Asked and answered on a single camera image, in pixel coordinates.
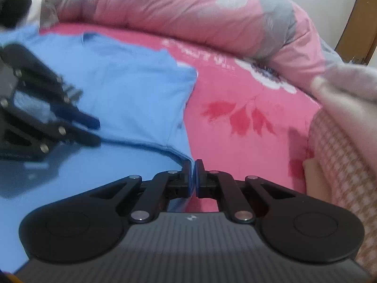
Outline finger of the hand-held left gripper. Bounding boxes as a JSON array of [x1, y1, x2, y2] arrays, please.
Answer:
[[0, 44, 100, 129], [0, 125, 102, 162]]

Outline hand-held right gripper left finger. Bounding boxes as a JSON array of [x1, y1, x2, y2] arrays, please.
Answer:
[[88, 158, 197, 224]]

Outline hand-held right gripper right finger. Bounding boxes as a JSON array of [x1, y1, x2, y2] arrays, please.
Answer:
[[195, 158, 298, 225]]

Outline blue t-shirt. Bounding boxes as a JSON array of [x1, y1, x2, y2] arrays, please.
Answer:
[[0, 25, 198, 272]]

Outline pink floral blanket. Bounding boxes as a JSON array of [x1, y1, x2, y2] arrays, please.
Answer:
[[40, 24, 324, 213]]

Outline black garment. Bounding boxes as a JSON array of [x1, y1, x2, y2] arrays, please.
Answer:
[[0, 0, 32, 30]]

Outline white garment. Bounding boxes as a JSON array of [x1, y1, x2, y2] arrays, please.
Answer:
[[26, 0, 45, 25]]

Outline beige folded cloth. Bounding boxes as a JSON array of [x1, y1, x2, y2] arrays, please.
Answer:
[[302, 158, 333, 201]]

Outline pink grey floral quilt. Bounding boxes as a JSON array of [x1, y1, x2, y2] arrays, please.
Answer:
[[35, 0, 345, 92]]

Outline cream folded cloth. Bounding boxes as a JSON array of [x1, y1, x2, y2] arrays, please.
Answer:
[[311, 65, 377, 166]]

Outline pale grey folded cloth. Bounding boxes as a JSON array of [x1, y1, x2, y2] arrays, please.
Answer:
[[327, 62, 377, 95]]

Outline brown wooden door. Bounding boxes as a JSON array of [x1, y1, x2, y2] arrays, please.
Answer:
[[334, 0, 377, 65]]

